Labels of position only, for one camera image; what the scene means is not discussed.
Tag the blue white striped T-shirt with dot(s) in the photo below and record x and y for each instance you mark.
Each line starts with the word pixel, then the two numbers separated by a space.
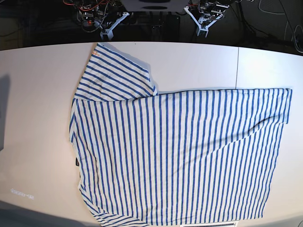
pixel 190 157

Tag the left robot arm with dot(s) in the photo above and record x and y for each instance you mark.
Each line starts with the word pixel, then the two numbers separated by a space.
pixel 207 11

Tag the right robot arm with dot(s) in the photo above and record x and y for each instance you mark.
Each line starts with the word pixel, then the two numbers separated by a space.
pixel 89 13

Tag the black power strip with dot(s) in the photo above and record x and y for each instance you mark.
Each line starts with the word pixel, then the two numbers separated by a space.
pixel 150 18

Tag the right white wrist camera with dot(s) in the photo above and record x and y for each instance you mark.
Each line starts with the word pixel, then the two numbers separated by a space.
pixel 109 31

